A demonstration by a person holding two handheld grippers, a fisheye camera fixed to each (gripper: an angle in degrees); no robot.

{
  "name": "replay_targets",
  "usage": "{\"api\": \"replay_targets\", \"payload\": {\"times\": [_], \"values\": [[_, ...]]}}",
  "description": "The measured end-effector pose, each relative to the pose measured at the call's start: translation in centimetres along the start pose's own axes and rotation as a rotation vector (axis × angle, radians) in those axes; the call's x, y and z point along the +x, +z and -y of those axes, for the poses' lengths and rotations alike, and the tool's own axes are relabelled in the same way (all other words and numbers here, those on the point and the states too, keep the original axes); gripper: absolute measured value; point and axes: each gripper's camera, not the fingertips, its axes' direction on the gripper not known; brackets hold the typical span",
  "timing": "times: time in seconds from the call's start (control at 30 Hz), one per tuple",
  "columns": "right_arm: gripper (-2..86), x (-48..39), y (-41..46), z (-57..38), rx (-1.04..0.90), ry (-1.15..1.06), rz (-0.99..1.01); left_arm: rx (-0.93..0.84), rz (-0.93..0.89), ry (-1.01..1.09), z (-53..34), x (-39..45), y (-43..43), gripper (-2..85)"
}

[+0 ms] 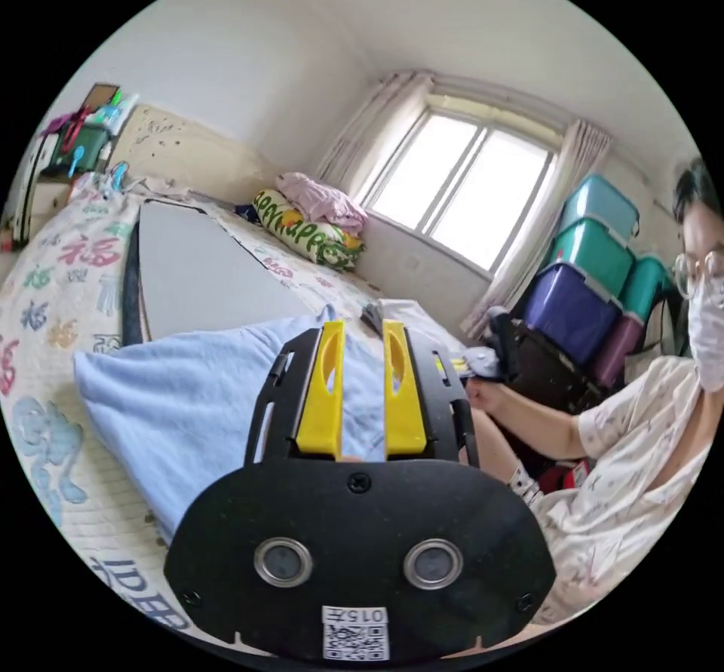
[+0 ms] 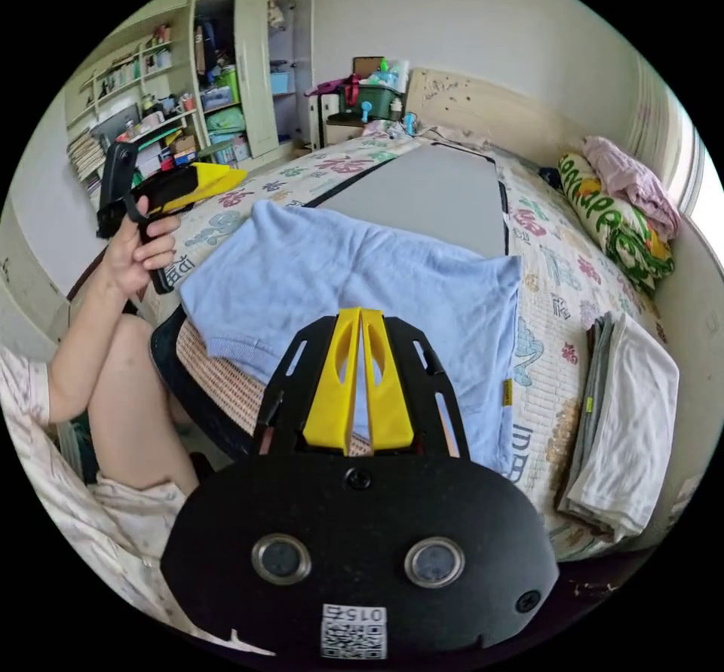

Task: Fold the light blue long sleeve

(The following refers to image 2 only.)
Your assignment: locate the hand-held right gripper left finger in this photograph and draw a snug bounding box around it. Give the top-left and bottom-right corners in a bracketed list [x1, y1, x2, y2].
[302, 307, 362, 456]

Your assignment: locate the pile of clothes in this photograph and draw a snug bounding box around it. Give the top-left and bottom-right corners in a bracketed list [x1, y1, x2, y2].
[556, 311, 681, 544]

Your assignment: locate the grey flat board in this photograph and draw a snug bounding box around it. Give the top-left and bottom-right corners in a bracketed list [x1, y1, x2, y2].
[304, 140, 511, 260]

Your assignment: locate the person's body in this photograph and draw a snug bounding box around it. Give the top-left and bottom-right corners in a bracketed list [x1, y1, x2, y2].
[0, 309, 206, 648]

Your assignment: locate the pink crumpled garment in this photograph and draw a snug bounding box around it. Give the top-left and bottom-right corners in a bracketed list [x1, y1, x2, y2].
[581, 135, 683, 241]

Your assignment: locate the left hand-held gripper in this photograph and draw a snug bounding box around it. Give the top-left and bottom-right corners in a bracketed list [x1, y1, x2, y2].
[125, 162, 249, 295]

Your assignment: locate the bed with printed sheet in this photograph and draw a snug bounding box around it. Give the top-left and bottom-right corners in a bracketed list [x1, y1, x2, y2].
[138, 67, 690, 564]

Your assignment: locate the light blue long sleeve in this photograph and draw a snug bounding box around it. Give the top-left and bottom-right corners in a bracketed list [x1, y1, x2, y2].
[179, 198, 525, 476]

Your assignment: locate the person's left forearm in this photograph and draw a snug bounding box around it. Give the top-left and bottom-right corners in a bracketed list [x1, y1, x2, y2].
[47, 281, 134, 425]

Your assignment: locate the pale green cupboard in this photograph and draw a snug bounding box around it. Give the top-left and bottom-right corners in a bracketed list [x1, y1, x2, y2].
[189, 0, 315, 163]

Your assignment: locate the green floral rolled blanket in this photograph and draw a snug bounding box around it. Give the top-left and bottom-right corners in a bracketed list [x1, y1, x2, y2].
[556, 151, 677, 299]

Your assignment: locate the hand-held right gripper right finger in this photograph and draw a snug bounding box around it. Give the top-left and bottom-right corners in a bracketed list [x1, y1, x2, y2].
[360, 308, 415, 457]

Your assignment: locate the wall shelf with books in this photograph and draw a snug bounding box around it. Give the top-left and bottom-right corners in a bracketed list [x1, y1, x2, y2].
[63, 3, 200, 199]

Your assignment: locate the person's left hand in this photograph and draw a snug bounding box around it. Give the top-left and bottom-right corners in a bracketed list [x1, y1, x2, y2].
[103, 195, 182, 303]

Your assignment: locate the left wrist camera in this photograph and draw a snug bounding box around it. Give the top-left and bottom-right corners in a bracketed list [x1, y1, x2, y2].
[96, 141, 140, 241]

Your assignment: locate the bedside table with green box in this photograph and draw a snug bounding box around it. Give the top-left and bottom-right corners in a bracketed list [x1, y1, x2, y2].
[307, 55, 421, 148]

